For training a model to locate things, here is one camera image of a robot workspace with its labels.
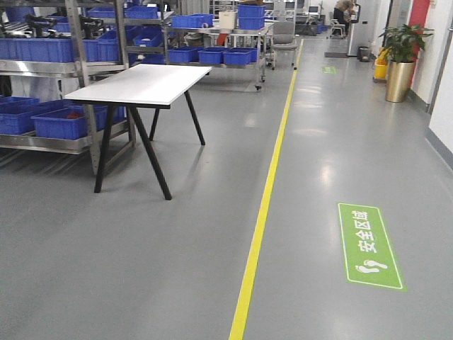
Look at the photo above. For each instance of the white table black legs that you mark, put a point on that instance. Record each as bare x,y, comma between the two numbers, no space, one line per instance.
143,86

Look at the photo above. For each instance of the green floor safety sign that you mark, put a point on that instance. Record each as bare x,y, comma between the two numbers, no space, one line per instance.
369,257

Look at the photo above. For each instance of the plant in gold pot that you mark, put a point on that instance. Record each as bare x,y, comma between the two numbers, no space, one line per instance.
401,46

